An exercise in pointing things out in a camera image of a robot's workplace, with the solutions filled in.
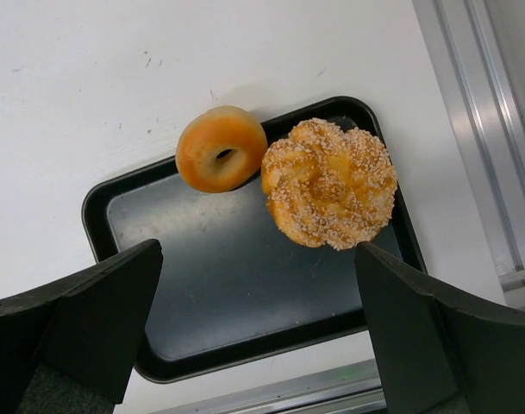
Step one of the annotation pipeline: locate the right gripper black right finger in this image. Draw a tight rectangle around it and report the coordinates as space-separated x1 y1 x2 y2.
355 242 525 413

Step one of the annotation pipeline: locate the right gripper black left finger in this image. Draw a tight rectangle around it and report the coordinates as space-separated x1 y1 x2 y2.
0 239 163 413

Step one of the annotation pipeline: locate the black rectangular tray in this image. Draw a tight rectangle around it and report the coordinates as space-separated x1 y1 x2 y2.
80 95 428 385

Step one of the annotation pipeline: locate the sugar-coated twisted pastry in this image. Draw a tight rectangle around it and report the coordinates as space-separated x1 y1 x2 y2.
261 118 398 250

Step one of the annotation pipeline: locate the aluminium rail front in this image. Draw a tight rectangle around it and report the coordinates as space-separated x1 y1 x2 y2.
165 360 387 413

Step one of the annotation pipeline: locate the aluminium rail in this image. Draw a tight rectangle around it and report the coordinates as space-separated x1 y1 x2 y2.
414 1 525 311
165 360 387 413

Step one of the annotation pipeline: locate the orange ring bagel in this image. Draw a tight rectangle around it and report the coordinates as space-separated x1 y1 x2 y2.
175 105 268 193

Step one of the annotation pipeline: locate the aluminium rail right side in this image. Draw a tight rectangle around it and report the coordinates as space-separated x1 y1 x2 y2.
414 1 525 311

